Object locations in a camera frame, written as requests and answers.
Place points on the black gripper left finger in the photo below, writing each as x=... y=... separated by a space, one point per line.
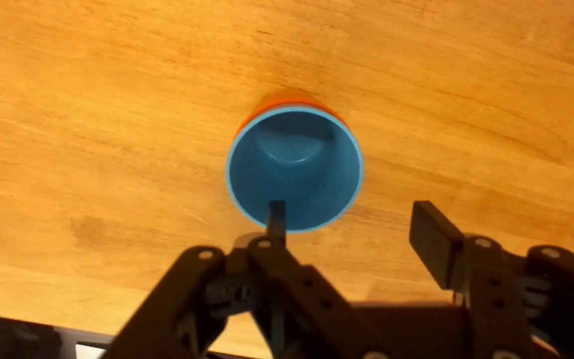
x=277 y=222

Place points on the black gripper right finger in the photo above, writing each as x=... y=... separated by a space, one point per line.
x=437 y=242

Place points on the blue plastic cup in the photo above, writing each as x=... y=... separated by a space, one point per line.
x=299 y=180

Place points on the orange plastic cup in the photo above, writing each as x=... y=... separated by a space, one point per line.
x=287 y=100

